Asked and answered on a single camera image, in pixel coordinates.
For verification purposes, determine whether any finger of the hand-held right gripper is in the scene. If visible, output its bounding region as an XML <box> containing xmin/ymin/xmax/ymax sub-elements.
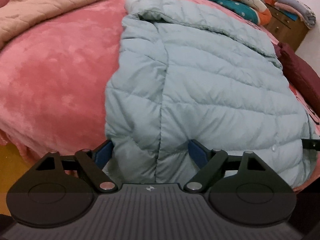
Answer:
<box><xmin>301</xmin><ymin>138</ymin><xmax>320</xmax><ymax>152</ymax></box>

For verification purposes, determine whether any light blue puffer jacket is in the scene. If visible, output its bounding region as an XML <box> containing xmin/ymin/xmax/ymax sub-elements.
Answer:
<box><xmin>104</xmin><ymin>0</ymin><xmax>316</xmax><ymax>188</ymax></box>

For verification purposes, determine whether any dark red pillow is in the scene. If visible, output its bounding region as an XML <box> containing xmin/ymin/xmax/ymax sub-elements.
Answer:
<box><xmin>277</xmin><ymin>42</ymin><xmax>320</xmax><ymax>114</ymax></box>

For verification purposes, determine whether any wooden nightstand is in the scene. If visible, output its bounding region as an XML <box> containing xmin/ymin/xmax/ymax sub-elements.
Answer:
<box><xmin>264</xmin><ymin>3</ymin><xmax>309</xmax><ymax>53</ymax></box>

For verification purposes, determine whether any stack of folded cloths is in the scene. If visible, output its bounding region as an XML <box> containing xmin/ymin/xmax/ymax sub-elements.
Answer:
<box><xmin>264</xmin><ymin>0</ymin><xmax>317</xmax><ymax>29</ymax></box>

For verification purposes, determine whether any long rabbit print body pillow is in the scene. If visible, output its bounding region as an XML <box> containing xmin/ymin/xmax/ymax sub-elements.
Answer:
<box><xmin>167</xmin><ymin>0</ymin><xmax>272</xmax><ymax>26</ymax></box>

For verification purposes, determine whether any pink plush bed blanket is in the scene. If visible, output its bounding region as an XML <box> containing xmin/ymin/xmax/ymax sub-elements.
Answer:
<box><xmin>0</xmin><ymin>0</ymin><xmax>280</xmax><ymax>160</ymax></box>

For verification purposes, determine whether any pale pink quilted blanket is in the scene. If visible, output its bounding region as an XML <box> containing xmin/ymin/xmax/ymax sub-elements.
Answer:
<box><xmin>0</xmin><ymin>0</ymin><xmax>112</xmax><ymax>46</ymax></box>

